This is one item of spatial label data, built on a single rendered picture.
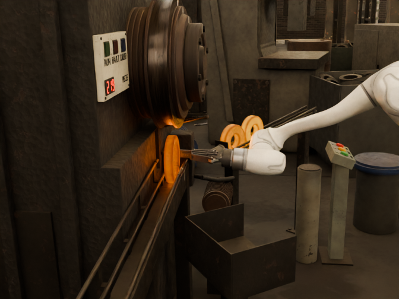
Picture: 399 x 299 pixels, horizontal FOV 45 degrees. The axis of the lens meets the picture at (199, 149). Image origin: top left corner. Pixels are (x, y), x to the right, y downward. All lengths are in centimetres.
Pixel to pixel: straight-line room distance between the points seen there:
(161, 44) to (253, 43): 289
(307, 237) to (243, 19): 240
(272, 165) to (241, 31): 269
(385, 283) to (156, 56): 163
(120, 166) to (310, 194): 132
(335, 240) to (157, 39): 156
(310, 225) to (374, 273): 40
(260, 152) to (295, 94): 253
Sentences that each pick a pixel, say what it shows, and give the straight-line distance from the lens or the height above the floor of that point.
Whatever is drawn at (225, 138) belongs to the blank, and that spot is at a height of 73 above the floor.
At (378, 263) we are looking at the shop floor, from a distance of 276.
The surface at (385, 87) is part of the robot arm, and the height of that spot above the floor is 106.
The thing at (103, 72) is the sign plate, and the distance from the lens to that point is 136.
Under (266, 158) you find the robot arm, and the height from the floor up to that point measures 74.
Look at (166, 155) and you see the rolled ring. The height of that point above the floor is 79.
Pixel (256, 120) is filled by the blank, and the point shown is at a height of 77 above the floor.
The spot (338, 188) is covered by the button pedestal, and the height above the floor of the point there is 41.
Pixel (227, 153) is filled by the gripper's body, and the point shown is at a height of 76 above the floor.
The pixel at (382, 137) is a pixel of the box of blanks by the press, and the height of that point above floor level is 32.
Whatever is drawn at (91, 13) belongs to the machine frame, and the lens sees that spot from 136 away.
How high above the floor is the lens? 130
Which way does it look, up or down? 16 degrees down
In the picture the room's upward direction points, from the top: 1 degrees counter-clockwise
